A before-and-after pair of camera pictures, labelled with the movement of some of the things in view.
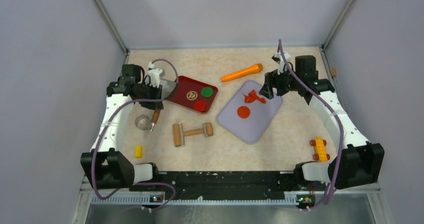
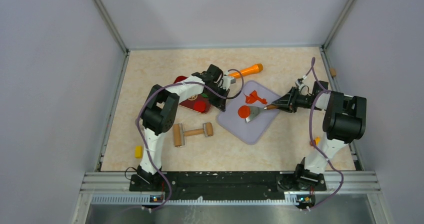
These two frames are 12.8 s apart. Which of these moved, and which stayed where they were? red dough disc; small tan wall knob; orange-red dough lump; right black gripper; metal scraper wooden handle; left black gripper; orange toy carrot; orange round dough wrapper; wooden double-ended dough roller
Moved: metal scraper wooden handle; left black gripper; right black gripper
Stayed: orange round dough wrapper; orange toy carrot; orange-red dough lump; red dough disc; small tan wall knob; wooden double-ended dough roller
